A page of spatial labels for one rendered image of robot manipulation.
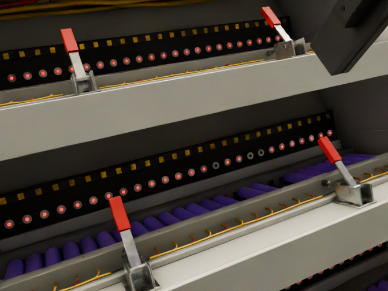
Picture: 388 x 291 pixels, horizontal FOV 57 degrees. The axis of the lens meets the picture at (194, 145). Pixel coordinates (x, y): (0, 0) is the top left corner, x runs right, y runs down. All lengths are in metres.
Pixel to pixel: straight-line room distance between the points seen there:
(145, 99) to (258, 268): 0.20
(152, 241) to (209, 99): 0.17
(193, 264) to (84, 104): 0.19
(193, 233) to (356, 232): 0.18
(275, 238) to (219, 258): 0.06
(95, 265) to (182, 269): 0.09
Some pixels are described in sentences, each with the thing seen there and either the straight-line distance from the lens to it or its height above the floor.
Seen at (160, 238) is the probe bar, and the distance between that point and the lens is 0.40.
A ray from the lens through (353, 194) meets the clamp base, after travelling 0.46.
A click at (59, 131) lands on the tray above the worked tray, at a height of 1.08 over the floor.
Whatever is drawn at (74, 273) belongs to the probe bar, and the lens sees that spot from 0.40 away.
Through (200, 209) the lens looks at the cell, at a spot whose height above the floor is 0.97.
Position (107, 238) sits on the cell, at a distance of 0.45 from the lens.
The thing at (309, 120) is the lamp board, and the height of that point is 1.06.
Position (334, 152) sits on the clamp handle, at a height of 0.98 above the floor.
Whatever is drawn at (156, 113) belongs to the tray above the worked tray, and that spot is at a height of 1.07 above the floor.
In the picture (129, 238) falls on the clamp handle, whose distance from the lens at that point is 0.35.
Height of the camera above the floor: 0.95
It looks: 13 degrees up
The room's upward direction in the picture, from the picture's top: 19 degrees counter-clockwise
